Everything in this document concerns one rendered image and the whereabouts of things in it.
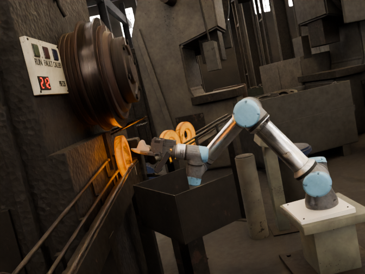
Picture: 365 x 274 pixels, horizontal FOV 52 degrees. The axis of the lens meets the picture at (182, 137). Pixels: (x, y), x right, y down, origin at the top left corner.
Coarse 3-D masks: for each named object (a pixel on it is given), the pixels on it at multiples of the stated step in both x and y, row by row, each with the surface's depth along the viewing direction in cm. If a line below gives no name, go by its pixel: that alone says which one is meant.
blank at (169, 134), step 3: (162, 132) 204; (165, 132) 203; (168, 132) 204; (171, 132) 206; (174, 132) 208; (162, 135) 202; (165, 135) 202; (168, 135) 204; (171, 135) 206; (174, 135) 208; (177, 135) 210; (165, 138) 202; (168, 138) 204; (171, 138) 207; (174, 138) 208; (177, 138) 210; (177, 141) 209
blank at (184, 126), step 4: (180, 124) 214; (184, 124) 216; (188, 124) 219; (176, 128) 214; (180, 128) 213; (184, 128) 216; (188, 128) 219; (192, 128) 222; (176, 132) 213; (180, 132) 212; (184, 132) 215; (188, 132) 221; (192, 132) 221; (180, 136) 212; (184, 136) 215; (188, 136) 221; (192, 136) 221; (180, 140) 212; (184, 140) 215; (192, 140) 221; (192, 144) 220
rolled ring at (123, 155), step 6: (120, 138) 159; (114, 144) 156; (120, 144) 156; (126, 144) 167; (120, 150) 154; (126, 150) 169; (120, 156) 154; (126, 156) 169; (120, 162) 154; (126, 162) 169; (132, 162) 171; (120, 168) 155; (126, 168) 156
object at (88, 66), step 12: (84, 24) 146; (96, 24) 148; (84, 36) 140; (84, 48) 138; (84, 60) 137; (96, 60) 136; (84, 72) 137; (96, 72) 136; (84, 84) 138; (96, 84) 138; (96, 96) 139; (96, 108) 143; (108, 108) 142; (108, 120) 149; (120, 120) 156
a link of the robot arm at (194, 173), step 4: (188, 164) 174; (188, 168) 175; (192, 168) 173; (196, 168) 173; (200, 168) 174; (204, 168) 183; (188, 172) 175; (192, 172) 174; (196, 172) 174; (200, 172) 175; (188, 176) 175; (192, 176) 174; (196, 176) 174; (200, 176) 176; (188, 180) 176; (192, 180) 175; (196, 180) 175; (200, 180) 177; (192, 184) 175; (196, 184) 176
